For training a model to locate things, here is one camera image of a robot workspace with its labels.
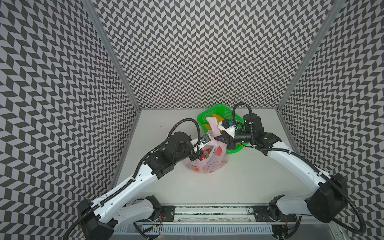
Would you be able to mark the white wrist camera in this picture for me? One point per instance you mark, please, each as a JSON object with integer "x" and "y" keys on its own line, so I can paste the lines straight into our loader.
{"x": 230, "y": 127}
{"x": 202, "y": 142}

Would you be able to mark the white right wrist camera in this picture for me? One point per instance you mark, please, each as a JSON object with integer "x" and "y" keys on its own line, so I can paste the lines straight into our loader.
{"x": 230, "y": 127}

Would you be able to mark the yellow fake banana bunch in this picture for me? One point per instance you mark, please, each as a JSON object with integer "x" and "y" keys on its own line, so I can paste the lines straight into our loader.
{"x": 218, "y": 118}

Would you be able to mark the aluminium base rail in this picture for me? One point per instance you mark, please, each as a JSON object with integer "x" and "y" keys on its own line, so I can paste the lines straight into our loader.
{"x": 223, "y": 214}

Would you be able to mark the white vented cable tray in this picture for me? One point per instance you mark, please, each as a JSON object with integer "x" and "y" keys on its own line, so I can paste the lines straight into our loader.
{"x": 215, "y": 230}

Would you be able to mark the aluminium corner post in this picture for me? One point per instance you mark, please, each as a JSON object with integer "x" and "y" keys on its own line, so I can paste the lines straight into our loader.
{"x": 94, "y": 18}
{"x": 321, "y": 34}

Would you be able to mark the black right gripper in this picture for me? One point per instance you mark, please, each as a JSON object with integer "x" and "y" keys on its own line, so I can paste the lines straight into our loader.
{"x": 229, "y": 137}

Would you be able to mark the aluminium corner post right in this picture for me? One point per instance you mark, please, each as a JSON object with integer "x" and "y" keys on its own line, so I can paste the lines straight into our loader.
{"x": 321, "y": 34}

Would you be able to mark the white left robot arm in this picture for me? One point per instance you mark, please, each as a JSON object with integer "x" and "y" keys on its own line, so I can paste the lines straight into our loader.
{"x": 99, "y": 218}

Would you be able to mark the green plastic basket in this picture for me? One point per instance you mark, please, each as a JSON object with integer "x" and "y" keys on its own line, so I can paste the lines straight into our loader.
{"x": 221, "y": 110}

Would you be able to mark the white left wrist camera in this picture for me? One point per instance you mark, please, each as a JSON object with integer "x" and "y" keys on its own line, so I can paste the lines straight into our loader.
{"x": 202, "y": 142}

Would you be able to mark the pink plastic bag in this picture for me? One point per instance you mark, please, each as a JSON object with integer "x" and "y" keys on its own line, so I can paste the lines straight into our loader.
{"x": 218, "y": 157}

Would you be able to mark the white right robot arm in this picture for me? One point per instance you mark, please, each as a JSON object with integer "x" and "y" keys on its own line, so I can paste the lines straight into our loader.
{"x": 323, "y": 202}

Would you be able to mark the aluminium corner post left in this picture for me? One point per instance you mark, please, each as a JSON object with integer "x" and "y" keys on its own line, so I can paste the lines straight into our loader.
{"x": 94, "y": 18}

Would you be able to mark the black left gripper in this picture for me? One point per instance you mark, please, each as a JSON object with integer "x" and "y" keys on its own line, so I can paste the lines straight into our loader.
{"x": 196, "y": 156}

